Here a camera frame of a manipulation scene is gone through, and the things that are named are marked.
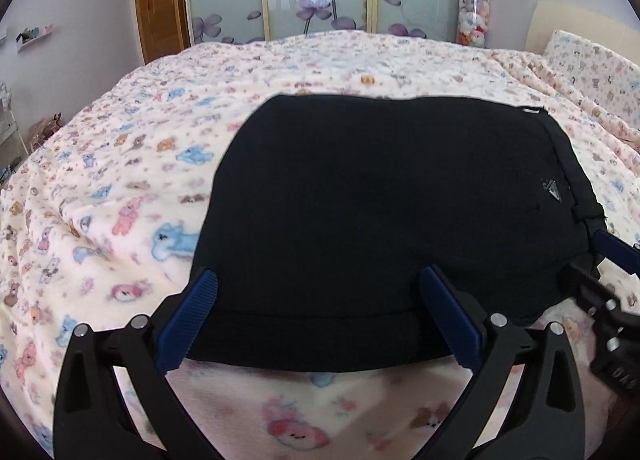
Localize beige headboard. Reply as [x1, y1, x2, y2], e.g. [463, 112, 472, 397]
[524, 0, 640, 72]

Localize clear cylinder of plush toys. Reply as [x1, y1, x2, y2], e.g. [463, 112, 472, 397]
[457, 0, 492, 49]

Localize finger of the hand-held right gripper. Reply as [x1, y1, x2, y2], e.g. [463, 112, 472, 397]
[591, 229, 640, 275]
[556, 259, 621, 317]

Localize white wall shelf pink trim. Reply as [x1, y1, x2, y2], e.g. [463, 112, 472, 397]
[16, 23, 54, 54]

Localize wooden door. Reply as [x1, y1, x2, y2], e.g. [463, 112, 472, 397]
[132, 0, 194, 66]

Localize white wire rack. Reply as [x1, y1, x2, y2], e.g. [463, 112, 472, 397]
[0, 82, 29, 182]

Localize printed pillow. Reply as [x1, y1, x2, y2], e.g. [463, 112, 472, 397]
[542, 29, 640, 137]

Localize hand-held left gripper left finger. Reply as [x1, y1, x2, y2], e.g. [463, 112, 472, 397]
[52, 267, 219, 460]

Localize small plush toys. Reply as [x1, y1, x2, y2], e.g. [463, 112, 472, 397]
[27, 112, 64, 149]

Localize printed fleece blanket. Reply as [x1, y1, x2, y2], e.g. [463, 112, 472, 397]
[0, 30, 640, 460]

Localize black pants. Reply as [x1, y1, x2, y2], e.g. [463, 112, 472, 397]
[186, 94, 609, 374]

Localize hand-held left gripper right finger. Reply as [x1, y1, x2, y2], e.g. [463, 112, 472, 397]
[418, 264, 587, 460]

